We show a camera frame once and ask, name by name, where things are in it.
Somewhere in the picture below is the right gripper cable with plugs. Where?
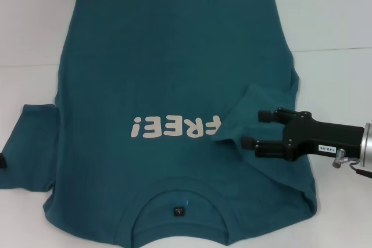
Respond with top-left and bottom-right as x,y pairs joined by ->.
332,148 -> 372,179

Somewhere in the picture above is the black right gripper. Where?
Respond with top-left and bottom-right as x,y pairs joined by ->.
241,107 -> 366,162

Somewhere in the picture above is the teal FREE print T-shirt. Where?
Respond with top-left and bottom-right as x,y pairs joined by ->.
0,0 -> 318,248

